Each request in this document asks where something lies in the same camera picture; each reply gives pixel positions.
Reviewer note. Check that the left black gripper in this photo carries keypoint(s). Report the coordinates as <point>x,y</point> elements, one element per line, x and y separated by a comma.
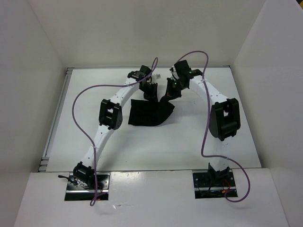
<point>153,96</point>

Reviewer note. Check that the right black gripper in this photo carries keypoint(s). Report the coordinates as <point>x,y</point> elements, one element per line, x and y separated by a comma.
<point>170,94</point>

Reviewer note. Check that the black skirt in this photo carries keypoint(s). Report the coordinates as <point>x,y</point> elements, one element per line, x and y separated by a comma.
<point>149,114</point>

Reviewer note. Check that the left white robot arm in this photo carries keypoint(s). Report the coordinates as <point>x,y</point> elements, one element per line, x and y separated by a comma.
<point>110,119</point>

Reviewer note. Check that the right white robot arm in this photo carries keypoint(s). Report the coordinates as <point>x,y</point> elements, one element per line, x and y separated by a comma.
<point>222,121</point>

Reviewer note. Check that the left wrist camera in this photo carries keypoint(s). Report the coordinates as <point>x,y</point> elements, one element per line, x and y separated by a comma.
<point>144,72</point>

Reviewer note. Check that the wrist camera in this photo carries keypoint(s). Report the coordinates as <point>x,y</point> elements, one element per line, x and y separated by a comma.
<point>144,72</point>
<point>181,69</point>

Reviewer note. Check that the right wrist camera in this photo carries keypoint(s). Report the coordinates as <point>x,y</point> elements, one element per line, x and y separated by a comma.
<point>181,69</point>

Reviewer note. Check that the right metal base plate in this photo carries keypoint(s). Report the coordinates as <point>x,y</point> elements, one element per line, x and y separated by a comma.
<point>204,188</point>

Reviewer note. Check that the metal base plate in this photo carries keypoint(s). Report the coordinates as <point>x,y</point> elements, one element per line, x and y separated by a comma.
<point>204,188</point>
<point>77,190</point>

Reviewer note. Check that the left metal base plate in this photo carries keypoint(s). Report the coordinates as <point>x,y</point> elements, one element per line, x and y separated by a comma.
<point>77,190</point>

